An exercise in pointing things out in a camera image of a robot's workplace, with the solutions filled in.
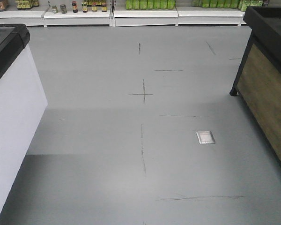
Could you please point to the metal floor socket plate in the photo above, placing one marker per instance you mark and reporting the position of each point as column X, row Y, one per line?
column 205, row 137

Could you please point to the green bottle row on shelf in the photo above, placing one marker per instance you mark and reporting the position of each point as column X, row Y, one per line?
column 149, row 4

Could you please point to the white chest freezer black lid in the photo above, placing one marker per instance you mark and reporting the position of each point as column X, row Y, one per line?
column 22, row 102

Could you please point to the dark sauce jar red lid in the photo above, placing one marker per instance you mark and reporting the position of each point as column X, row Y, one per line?
column 74, row 6

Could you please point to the white supermarket shelf unit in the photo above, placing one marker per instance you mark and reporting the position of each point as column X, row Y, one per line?
column 59, row 12

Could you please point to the wooden display stand black frame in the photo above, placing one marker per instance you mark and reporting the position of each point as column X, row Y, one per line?
column 258, row 80

